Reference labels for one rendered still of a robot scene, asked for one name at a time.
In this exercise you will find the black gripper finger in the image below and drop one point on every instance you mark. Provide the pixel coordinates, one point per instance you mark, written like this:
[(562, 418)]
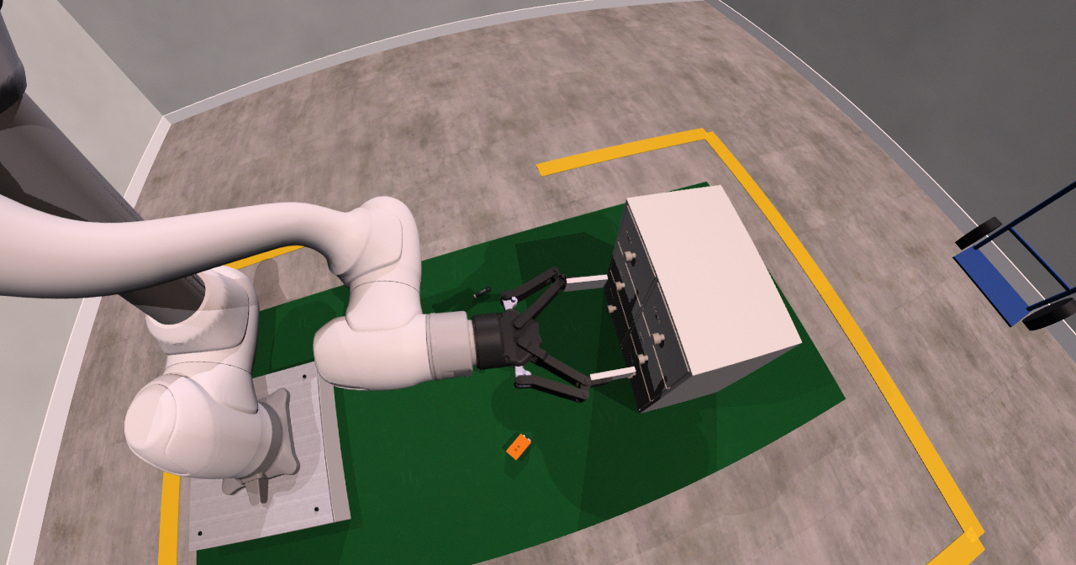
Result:
[(524, 379), (510, 298)]

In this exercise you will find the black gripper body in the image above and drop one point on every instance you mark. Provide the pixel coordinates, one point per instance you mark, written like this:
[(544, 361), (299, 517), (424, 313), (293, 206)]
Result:
[(492, 349)]

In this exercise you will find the small grey chest of drawers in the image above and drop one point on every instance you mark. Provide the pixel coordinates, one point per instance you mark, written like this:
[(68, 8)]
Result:
[(725, 308)]

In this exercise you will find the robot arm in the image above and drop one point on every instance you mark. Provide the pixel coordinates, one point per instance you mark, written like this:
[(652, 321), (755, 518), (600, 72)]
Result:
[(204, 420)]

